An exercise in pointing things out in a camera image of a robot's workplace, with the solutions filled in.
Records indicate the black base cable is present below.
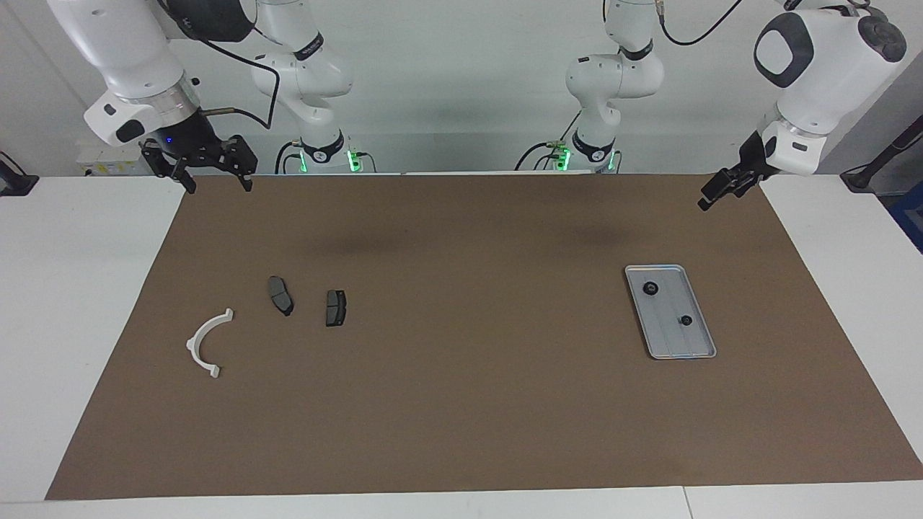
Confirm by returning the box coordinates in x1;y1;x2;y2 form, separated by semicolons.
275;140;304;174
514;112;579;172

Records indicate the black desk mount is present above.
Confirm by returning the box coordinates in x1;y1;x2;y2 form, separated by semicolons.
0;151;39;197

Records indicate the black left base cable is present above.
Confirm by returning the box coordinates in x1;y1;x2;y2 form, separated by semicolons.
514;112;579;172

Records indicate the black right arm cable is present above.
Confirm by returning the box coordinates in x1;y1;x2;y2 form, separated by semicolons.
155;0;282;131

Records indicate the long dark brake pad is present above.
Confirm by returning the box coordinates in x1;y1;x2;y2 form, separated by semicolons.
267;275;295;317

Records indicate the brown table mat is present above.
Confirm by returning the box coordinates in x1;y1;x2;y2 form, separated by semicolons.
45;173;923;500

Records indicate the silver metal tray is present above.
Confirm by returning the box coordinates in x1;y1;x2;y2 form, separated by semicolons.
624;264;717;360

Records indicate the white semicircular bracket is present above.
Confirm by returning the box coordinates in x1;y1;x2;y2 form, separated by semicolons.
185;308;235;379

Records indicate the white power strip box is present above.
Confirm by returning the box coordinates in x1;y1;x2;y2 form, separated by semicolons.
76;141;158;176

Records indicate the black right base cable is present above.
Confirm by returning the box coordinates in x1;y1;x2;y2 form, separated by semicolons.
275;140;304;174

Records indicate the black angled stand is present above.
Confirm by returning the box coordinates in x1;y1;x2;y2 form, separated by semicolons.
840;114;923;192

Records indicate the blue box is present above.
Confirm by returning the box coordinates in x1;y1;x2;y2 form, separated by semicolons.
888;180;923;254

